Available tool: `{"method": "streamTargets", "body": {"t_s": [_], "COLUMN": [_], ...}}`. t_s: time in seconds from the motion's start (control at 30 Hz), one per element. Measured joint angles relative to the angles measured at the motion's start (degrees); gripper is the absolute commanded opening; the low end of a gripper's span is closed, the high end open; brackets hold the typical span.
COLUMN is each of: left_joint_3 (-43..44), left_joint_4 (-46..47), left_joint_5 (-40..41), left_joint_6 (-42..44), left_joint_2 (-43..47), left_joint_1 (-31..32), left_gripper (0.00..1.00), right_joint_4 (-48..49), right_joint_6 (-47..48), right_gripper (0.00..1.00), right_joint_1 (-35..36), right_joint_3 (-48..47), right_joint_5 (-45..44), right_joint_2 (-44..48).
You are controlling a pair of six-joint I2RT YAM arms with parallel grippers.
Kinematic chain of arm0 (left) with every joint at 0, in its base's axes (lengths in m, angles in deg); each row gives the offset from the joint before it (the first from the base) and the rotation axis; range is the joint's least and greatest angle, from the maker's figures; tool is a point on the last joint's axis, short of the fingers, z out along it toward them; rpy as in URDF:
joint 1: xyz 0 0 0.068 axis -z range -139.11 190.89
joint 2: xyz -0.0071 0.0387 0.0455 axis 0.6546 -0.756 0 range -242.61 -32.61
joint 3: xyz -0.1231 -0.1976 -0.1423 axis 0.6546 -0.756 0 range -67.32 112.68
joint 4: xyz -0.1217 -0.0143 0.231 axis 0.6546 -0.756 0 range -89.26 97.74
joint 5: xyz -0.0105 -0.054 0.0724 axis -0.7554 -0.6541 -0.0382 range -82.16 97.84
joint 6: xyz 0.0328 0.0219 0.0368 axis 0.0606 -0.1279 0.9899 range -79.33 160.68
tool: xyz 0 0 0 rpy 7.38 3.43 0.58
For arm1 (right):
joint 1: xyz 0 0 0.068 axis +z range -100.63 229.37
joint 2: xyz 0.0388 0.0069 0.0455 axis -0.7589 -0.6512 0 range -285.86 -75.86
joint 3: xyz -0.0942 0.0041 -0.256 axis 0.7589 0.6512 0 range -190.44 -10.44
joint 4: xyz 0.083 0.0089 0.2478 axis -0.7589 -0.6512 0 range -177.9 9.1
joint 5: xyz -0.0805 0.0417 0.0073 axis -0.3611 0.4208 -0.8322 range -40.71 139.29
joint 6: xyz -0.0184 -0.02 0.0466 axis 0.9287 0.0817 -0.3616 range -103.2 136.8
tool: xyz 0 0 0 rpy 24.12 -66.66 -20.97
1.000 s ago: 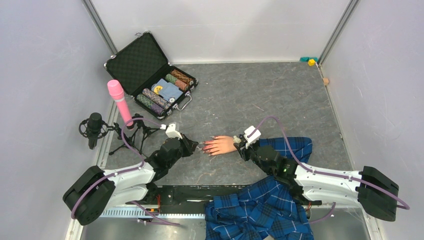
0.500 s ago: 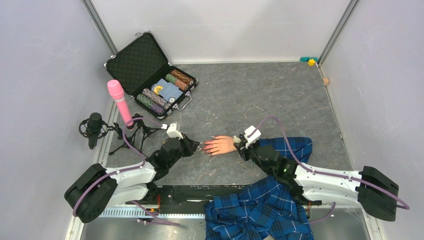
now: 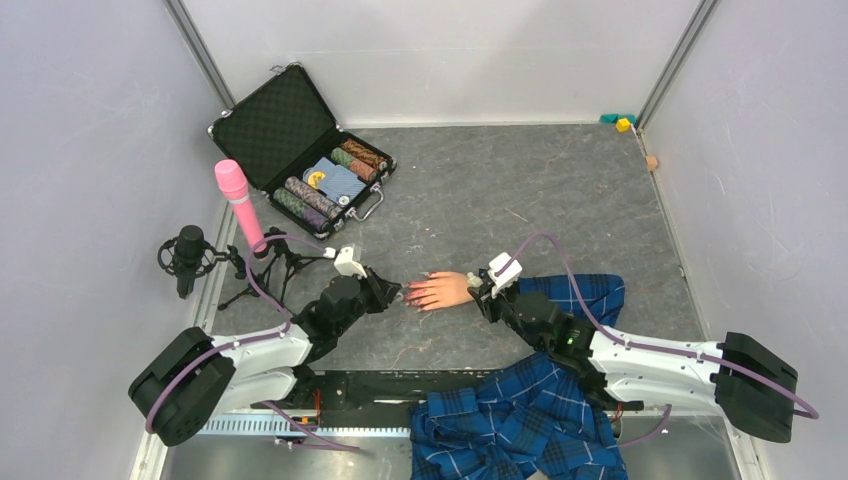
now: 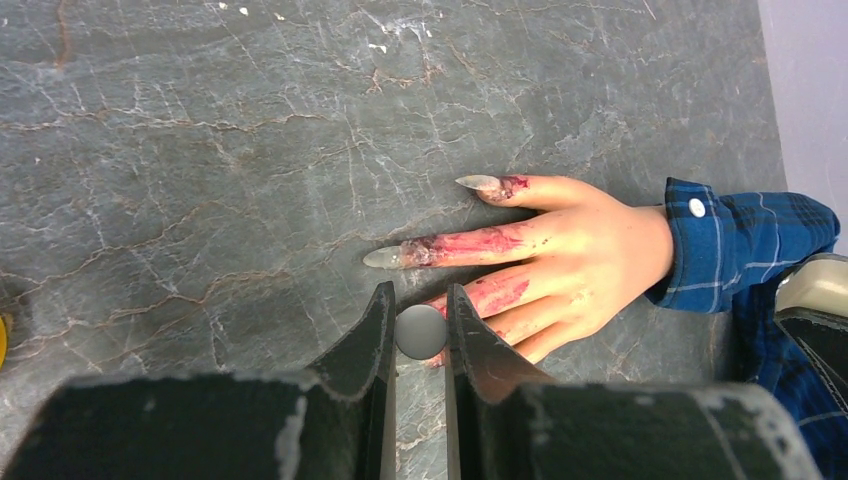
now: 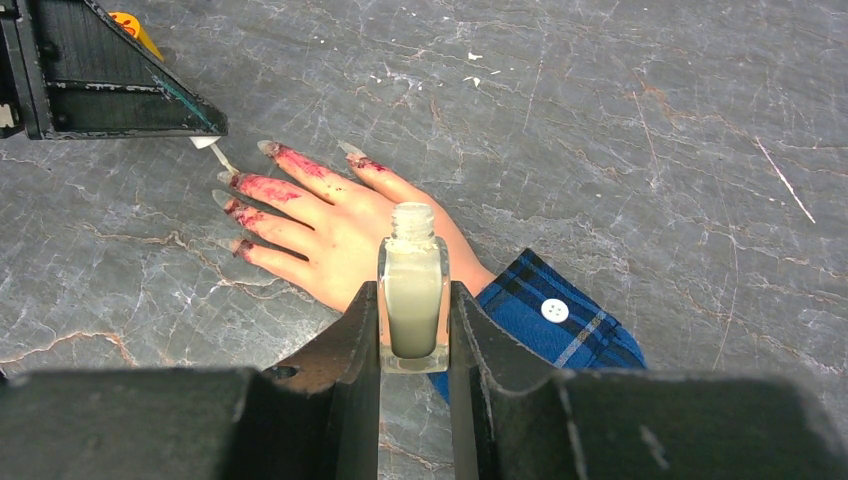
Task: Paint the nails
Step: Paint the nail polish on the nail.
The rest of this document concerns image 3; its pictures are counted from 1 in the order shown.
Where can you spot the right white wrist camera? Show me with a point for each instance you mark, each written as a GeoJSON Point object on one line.
{"type": "Point", "coordinates": [502, 271]}

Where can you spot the black tripod stand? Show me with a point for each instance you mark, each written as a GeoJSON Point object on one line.
{"type": "Point", "coordinates": [277, 252]}

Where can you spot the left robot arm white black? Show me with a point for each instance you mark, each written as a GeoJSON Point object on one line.
{"type": "Point", "coordinates": [197, 377]}

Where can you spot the mannequin hand with painted nails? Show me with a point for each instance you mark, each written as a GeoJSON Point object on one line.
{"type": "Point", "coordinates": [439, 290]}

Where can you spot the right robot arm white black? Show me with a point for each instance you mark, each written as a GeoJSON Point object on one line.
{"type": "Point", "coordinates": [738, 377]}

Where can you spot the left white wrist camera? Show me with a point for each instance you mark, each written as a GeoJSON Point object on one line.
{"type": "Point", "coordinates": [347, 261]}

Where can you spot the blue plaid shirt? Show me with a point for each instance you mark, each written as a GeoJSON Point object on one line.
{"type": "Point", "coordinates": [530, 417]}

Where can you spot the open black poker chip case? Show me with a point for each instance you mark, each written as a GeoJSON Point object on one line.
{"type": "Point", "coordinates": [289, 146]}

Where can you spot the pink microphone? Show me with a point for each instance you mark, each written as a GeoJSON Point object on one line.
{"type": "Point", "coordinates": [233, 184]}

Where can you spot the teal block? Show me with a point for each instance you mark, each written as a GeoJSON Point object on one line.
{"type": "Point", "coordinates": [613, 118]}

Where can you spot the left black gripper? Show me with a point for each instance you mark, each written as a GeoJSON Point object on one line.
{"type": "Point", "coordinates": [383, 292]}

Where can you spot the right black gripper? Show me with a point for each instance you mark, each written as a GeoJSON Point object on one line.
{"type": "Point", "coordinates": [488, 302]}

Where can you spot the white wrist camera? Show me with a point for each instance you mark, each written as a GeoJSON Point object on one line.
{"type": "Point", "coordinates": [502, 271]}
{"type": "Point", "coordinates": [347, 261]}

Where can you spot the black studio microphone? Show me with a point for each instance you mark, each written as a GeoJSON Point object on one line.
{"type": "Point", "coordinates": [187, 257]}

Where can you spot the yellow cube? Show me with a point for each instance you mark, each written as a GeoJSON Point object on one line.
{"type": "Point", "coordinates": [623, 124]}

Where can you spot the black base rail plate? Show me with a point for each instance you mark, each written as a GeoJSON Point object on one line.
{"type": "Point", "coordinates": [372, 398]}

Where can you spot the nail polish bottle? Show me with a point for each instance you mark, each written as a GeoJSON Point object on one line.
{"type": "Point", "coordinates": [473, 280]}

